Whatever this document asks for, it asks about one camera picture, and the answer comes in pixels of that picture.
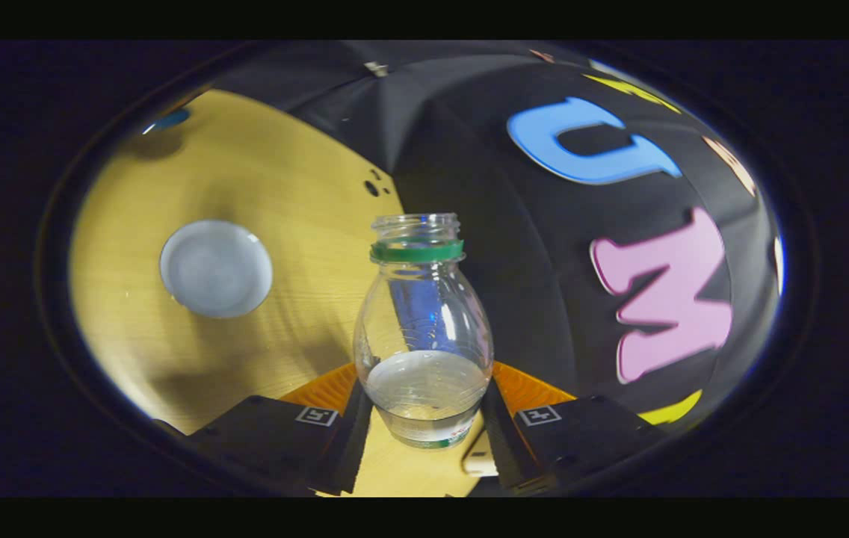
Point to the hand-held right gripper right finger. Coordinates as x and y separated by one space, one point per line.
503 441

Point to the clear plastic water bottle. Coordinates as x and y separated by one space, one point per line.
424 388

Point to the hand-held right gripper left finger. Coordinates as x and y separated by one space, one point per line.
346 448

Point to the black backdrop cloth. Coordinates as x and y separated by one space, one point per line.
469 149

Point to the dark teal teacup lid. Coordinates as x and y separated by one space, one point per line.
170 119

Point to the silver metal cloth clip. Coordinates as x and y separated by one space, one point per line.
376 68

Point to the white toaster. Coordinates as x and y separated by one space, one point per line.
480 463

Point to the red-brown cloth clip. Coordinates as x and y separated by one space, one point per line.
541 55

